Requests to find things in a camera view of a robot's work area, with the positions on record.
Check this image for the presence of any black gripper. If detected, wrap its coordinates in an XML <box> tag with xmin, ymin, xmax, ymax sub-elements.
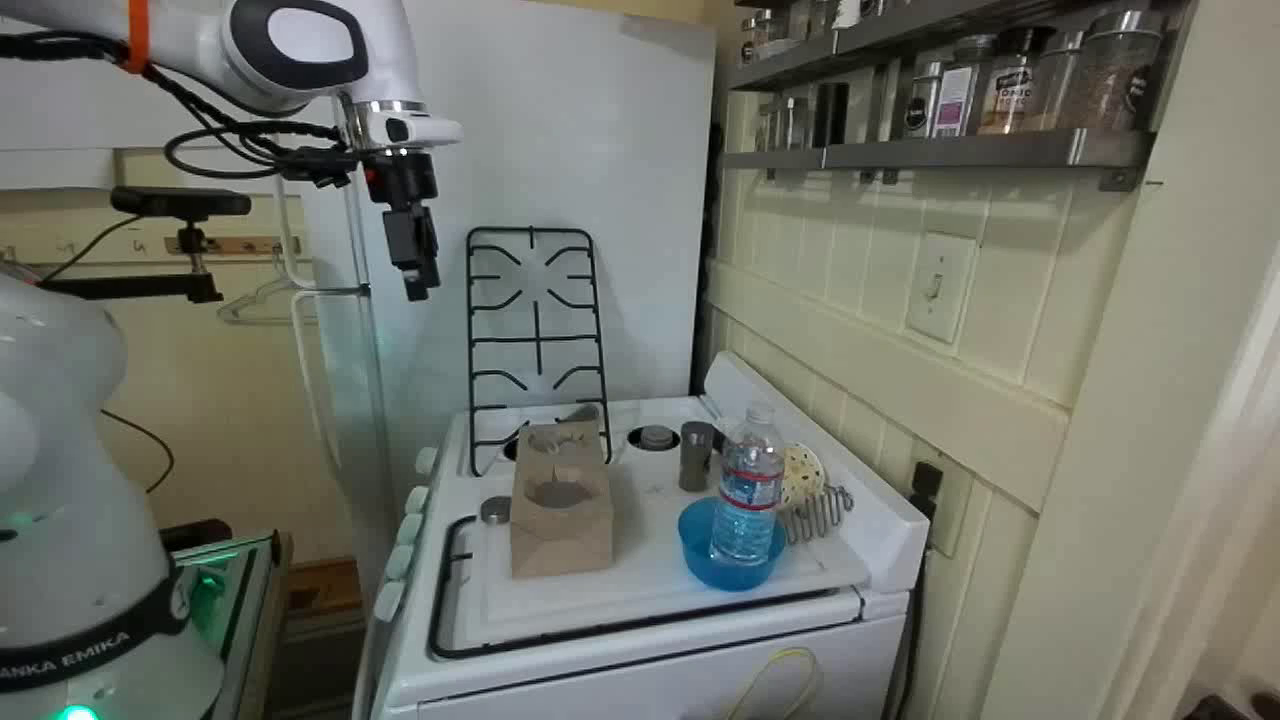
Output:
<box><xmin>360</xmin><ymin>142</ymin><xmax>446</xmax><ymax>304</ymax></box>

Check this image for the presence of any black gas stove grate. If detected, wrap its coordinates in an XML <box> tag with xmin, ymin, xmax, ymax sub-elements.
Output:
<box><xmin>462</xmin><ymin>222</ymin><xmax>615</xmax><ymax>480</ymax></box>

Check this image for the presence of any wooden block with two holes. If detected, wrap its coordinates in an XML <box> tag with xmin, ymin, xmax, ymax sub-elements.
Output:
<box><xmin>510</xmin><ymin>420</ymin><xmax>619</xmax><ymax>582</ymax></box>

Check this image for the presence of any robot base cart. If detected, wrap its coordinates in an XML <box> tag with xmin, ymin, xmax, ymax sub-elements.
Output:
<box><xmin>156</xmin><ymin>520</ymin><xmax>298</xmax><ymax>720</ymax></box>

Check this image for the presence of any round stove burner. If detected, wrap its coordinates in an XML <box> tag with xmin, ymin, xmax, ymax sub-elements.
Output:
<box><xmin>624</xmin><ymin>420</ymin><xmax>683</xmax><ymax>457</ymax></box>

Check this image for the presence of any white gas stove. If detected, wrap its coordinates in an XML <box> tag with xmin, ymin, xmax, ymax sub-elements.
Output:
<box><xmin>353</xmin><ymin>349</ymin><xmax>932</xmax><ymax>720</ymax></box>

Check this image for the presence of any clear plastic clothes hanger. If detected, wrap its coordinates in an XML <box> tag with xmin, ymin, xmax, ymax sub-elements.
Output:
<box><xmin>217</xmin><ymin>185</ymin><xmax>371</xmax><ymax>332</ymax></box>

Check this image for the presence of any white refrigerator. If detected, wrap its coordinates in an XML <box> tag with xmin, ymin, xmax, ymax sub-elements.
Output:
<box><xmin>274</xmin><ymin>0</ymin><xmax>721</xmax><ymax>570</ymax></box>

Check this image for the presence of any black grate under cutting board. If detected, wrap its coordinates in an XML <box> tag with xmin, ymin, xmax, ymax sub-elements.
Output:
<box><xmin>424</xmin><ymin>511</ymin><xmax>873</xmax><ymax>663</ymax></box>

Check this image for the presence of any grey metal cup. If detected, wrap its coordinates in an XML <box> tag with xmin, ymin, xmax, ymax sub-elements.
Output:
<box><xmin>675</xmin><ymin>416</ymin><xmax>723</xmax><ymax>494</ymax></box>

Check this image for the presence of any white cutting board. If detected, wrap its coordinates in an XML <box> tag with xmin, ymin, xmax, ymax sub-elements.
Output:
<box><xmin>472</xmin><ymin>447</ymin><xmax>842</xmax><ymax>657</ymax></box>

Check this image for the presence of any clear plastic water bottle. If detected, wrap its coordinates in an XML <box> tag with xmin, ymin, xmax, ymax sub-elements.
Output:
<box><xmin>709</xmin><ymin>413</ymin><xmax>787</xmax><ymax>570</ymax></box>

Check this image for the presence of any glass spice jar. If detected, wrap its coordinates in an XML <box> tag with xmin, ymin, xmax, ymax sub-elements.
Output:
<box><xmin>892</xmin><ymin>55</ymin><xmax>944</xmax><ymax>141</ymax></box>
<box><xmin>932</xmin><ymin>55</ymin><xmax>983</xmax><ymax>141</ymax></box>
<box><xmin>977</xmin><ymin>22</ymin><xmax>1072</xmax><ymax>137</ymax></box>
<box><xmin>769</xmin><ymin>93</ymin><xmax>811</xmax><ymax>152</ymax></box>
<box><xmin>1094</xmin><ymin>3</ymin><xmax>1174</xmax><ymax>137</ymax></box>

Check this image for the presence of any blue plastic bowl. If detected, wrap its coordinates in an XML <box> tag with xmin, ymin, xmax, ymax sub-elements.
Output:
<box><xmin>675</xmin><ymin>490</ymin><xmax>794</xmax><ymax>594</ymax></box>

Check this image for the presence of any pale yellow dotted sponge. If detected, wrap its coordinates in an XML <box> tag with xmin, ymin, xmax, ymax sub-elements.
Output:
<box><xmin>776</xmin><ymin>440</ymin><xmax>834</xmax><ymax>511</ymax></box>

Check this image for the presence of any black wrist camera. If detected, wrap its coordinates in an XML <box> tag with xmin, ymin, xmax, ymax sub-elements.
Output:
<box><xmin>274</xmin><ymin>141</ymin><xmax>367</xmax><ymax>190</ymax></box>

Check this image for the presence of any black camera on stand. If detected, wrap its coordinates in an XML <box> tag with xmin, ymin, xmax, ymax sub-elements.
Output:
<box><xmin>37</xmin><ymin>185</ymin><xmax>255</xmax><ymax>308</ymax></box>

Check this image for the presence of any thin black wall cable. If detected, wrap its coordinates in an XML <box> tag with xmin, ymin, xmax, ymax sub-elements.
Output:
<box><xmin>97</xmin><ymin>404</ymin><xmax>180</xmax><ymax>501</ymax></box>

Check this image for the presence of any metal wire whisk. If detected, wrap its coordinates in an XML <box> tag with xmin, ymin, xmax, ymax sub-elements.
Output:
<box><xmin>776</xmin><ymin>480</ymin><xmax>856</xmax><ymax>548</ymax></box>

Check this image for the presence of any grey wall shelf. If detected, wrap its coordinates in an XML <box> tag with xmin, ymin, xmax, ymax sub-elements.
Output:
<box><xmin>717</xmin><ymin>123</ymin><xmax>1159</xmax><ymax>190</ymax></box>
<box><xmin>723</xmin><ymin>0</ymin><xmax>1117</xmax><ymax>94</ymax></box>

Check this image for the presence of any wall outlet with black plug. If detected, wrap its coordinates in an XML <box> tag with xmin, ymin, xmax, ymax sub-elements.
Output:
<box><xmin>910</xmin><ymin>457</ymin><xmax>977</xmax><ymax>559</ymax></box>

